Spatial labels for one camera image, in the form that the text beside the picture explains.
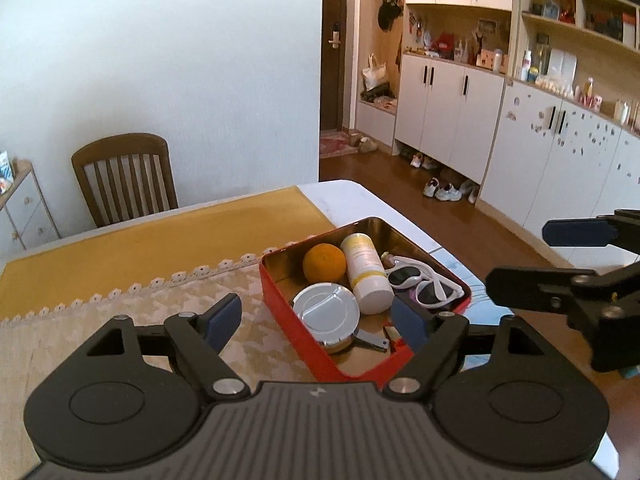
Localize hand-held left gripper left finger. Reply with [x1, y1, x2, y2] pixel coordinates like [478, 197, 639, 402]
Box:
[86, 292, 252, 402]

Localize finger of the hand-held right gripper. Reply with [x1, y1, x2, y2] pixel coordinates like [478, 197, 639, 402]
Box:
[542, 209, 640, 251]
[486, 266, 601, 311]

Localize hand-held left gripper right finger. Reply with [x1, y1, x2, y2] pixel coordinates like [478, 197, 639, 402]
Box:
[382, 295, 552, 402]

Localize metal nail clipper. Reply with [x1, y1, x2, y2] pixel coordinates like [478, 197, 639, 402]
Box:
[352, 329, 390, 352]

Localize white sunglasses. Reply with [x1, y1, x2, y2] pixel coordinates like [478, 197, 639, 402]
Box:
[385, 255, 463, 308]

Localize white bottle with yellow bands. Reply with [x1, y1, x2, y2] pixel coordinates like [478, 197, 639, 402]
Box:
[340, 233, 394, 315]

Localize red tin box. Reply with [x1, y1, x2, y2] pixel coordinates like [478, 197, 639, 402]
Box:
[259, 216, 472, 383]

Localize round gold tin white lid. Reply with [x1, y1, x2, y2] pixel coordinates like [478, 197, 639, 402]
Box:
[291, 282, 361, 353]

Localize orange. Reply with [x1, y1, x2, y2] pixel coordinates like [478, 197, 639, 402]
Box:
[302, 243, 347, 285]

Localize yellow table runner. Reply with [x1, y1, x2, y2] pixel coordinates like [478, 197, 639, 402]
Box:
[0, 185, 336, 321]

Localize beige lace tablecloth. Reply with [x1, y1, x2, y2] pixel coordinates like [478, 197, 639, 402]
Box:
[0, 247, 321, 396]

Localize row of shoes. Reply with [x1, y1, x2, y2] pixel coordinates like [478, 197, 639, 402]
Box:
[397, 142, 481, 205]

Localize patterned door mat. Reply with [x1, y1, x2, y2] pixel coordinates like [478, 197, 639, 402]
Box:
[320, 130, 361, 158]

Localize wooden chair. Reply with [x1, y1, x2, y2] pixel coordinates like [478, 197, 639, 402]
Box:
[71, 133, 179, 228]

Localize low white sideboard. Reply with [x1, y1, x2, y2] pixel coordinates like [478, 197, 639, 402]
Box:
[0, 160, 62, 261]

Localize white tote bag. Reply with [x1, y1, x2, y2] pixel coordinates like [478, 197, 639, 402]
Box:
[361, 54, 391, 92]

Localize dark wooden door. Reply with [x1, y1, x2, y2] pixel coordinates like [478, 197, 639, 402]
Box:
[320, 0, 358, 133]

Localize blue white carton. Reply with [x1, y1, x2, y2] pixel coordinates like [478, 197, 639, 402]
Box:
[0, 150, 16, 196]

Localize black hanging bag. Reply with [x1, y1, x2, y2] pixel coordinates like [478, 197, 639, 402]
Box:
[377, 0, 404, 32]

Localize white wall cabinet unit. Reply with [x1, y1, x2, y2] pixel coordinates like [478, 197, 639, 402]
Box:
[356, 0, 640, 266]

